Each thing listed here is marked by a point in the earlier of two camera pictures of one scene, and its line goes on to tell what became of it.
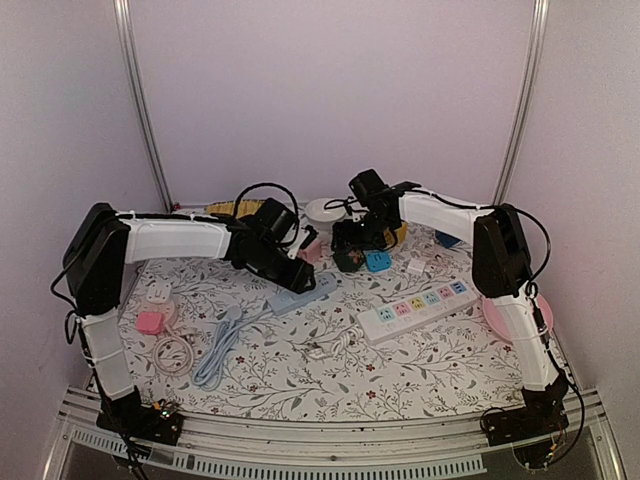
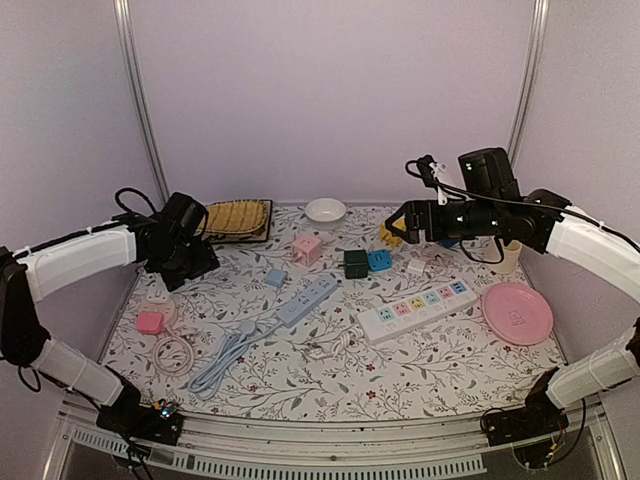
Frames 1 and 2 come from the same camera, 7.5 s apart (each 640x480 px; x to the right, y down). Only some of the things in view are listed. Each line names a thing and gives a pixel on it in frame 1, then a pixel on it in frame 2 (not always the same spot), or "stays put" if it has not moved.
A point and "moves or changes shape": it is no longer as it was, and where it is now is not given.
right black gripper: [351, 239] → [416, 221]
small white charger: [416, 266] stays put
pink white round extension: [172, 337] stays put
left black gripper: [298, 279] → [206, 260]
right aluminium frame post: [536, 52] stays put
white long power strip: [387, 319] stays put
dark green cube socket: [349, 262] moves or changes shape
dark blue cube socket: [446, 240] stays put
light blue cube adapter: [379, 261] stays put
